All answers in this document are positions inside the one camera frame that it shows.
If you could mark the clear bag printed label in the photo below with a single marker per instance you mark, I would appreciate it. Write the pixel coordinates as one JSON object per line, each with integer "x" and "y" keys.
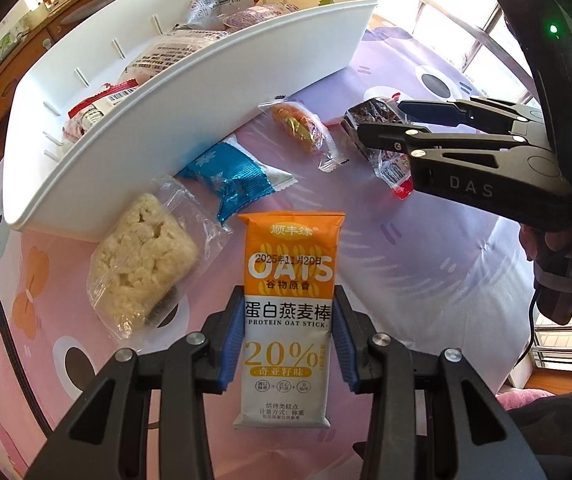
{"x": 167, "y": 50}

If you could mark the person's right hand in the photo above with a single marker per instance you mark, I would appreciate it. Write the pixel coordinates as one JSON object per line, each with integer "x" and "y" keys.
{"x": 551, "y": 255}

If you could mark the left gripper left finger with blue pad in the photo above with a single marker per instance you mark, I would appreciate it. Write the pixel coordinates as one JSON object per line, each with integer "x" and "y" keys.
{"x": 104, "y": 434}

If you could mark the window metal grille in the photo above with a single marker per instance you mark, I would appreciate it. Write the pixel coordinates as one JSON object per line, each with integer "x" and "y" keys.
{"x": 471, "y": 35}

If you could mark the red snack packet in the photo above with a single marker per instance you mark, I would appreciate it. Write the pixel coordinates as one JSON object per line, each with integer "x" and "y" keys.
{"x": 92, "y": 110}

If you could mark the mixed nuts clear packet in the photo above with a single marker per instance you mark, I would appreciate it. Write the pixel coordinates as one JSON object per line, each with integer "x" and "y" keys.
{"x": 257, "y": 14}

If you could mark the blue foil snack packet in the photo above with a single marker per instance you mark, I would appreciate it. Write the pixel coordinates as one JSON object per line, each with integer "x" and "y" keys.
{"x": 236, "y": 176}

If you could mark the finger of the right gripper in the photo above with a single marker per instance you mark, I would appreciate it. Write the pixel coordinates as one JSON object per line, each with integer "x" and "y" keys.
{"x": 405, "y": 139}
{"x": 486, "y": 115}

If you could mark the rice puff cake bag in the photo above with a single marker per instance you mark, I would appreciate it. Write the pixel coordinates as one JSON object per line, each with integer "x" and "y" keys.
{"x": 157, "y": 250}

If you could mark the white plastic storage bin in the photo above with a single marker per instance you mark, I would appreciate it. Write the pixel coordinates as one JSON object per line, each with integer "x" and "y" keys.
{"x": 79, "y": 191}

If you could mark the pink cartoon tablecloth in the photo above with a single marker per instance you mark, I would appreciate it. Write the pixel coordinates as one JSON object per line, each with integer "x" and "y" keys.
{"x": 432, "y": 273}

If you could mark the dark dates clear packet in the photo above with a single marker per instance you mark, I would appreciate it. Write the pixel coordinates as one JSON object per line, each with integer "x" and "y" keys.
{"x": 391, "y": 167}

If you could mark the large white snack bag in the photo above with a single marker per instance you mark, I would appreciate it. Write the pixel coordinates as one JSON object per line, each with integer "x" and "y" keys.
{"x": 208, "y": 14}

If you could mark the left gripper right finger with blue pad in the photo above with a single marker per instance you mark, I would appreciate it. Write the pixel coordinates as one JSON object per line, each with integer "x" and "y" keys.
{"x": 432, "y": 417}

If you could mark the orange oats protein bar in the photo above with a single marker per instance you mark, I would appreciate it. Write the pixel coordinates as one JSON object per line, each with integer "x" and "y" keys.
{"x": 289, "y": 281}

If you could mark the small golden pastry packet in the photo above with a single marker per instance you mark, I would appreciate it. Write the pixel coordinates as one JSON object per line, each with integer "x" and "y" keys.
{"x": 307, "y": 130}

